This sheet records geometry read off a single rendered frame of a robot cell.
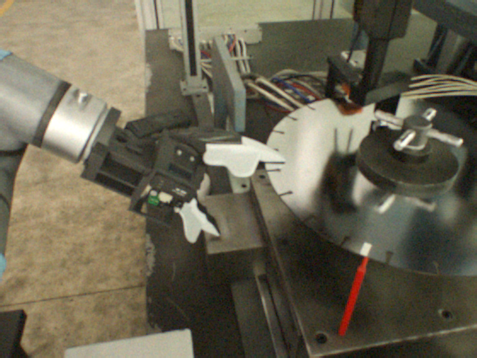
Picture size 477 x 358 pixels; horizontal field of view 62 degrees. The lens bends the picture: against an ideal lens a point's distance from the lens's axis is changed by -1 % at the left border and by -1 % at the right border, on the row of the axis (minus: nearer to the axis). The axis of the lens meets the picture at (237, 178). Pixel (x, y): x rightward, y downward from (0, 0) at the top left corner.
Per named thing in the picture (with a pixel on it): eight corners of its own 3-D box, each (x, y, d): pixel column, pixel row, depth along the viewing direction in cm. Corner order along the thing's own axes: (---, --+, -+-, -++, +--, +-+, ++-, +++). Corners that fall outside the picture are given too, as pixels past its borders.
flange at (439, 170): (377, 195, 42) (383, 176, 40) (344, 137, 50) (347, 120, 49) (476, 187, 43) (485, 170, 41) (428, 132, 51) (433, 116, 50)
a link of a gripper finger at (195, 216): (197, 265, 52) (162, 219, 46) (200, 232, 56) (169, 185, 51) (218, 260, 51) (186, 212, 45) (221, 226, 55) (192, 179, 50)
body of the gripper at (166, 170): (175, 232, 45) (71, 188, 41) (183, 182, 52) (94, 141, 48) (208, 189, 41) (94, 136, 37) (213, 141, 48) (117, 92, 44)
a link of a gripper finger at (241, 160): (288, 187, 43) (203, 191, 43) (284, 154, 47) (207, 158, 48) (289, 164, 41) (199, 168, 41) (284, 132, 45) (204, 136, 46)
